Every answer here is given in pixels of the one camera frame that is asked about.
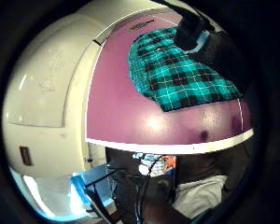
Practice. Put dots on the teal plaid cloth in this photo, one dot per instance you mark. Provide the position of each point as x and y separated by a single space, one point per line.
177 74

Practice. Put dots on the the person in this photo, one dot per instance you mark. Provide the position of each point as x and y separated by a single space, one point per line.
199 193

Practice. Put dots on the black stand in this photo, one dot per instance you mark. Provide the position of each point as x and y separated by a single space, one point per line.
98 199

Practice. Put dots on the brown wall plate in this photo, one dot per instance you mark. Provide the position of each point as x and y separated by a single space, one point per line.
25 155

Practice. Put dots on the white and orange bag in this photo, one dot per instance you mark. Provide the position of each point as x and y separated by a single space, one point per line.
154 165

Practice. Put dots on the blue box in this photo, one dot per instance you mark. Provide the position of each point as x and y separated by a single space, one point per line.
81 189

